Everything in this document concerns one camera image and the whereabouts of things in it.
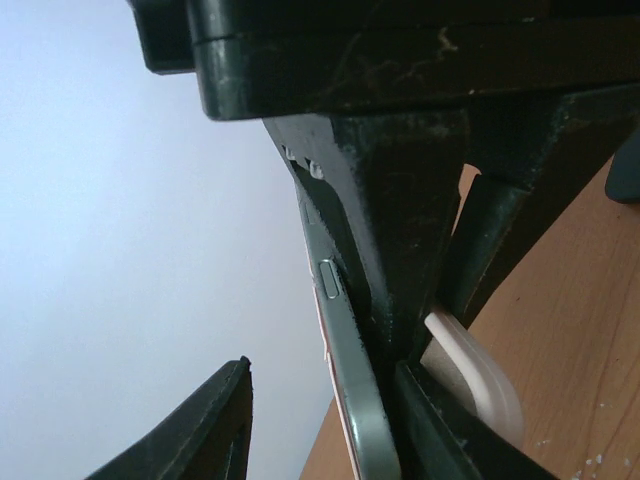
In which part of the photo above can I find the black phone case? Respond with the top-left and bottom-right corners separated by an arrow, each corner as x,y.
605,151 -> 640,204

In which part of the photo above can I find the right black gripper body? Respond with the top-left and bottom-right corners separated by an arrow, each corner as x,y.
130,1 -> 639,121

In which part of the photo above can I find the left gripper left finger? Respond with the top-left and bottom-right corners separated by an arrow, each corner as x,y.
89,357 -> 253,479

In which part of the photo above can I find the pink phone case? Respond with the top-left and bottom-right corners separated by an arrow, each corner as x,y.
421,309 -> 525,448

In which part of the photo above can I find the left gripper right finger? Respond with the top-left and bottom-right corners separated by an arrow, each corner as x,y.
394,362 -> 554,480

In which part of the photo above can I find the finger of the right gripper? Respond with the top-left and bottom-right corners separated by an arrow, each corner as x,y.
437,84 -> 639,327
264,110 -> 469,363

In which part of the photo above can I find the silver edged smartphone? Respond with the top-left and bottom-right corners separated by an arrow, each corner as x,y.
297,169 -> 404,480

